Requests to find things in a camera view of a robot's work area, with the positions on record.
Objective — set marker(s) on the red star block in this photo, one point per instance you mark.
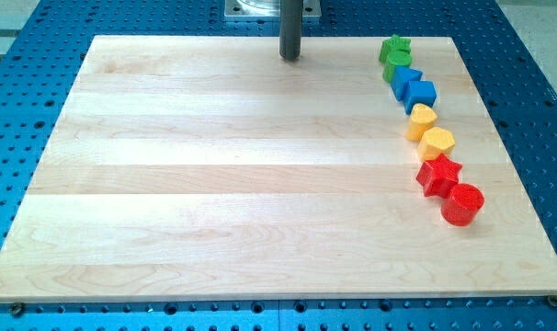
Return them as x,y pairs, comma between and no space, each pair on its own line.
438,176

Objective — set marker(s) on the green star block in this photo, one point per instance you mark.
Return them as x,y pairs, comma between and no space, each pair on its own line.
394,43

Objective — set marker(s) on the light wooden board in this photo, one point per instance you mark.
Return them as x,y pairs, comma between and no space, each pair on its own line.
209,169

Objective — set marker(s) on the yellow heart block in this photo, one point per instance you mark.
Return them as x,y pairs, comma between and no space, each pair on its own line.
421,119

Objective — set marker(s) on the blue triangular block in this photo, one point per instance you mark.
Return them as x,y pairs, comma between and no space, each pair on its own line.
401,77

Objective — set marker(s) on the yellow hexagon block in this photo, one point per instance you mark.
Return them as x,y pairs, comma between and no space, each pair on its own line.
434,142

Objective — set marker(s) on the green cylinder block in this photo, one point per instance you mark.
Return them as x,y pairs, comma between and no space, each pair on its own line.
392,61

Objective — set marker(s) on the blue cube block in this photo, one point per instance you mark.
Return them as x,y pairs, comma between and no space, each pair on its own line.
423,92

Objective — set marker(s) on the red cylinder block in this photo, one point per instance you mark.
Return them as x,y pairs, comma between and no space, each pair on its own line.
462,204

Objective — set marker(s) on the blue perforated metal table plate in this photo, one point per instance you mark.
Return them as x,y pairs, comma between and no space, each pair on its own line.
41,65

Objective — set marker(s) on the left front board clamp screw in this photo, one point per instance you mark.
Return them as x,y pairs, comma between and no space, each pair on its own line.
16,309

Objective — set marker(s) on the board clamp screw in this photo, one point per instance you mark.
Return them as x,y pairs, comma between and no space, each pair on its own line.
552,301
16,309

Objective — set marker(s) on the right front board clamp screw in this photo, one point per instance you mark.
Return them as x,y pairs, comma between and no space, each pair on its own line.
552,301

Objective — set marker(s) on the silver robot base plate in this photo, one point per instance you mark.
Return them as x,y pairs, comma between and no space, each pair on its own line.
244,9

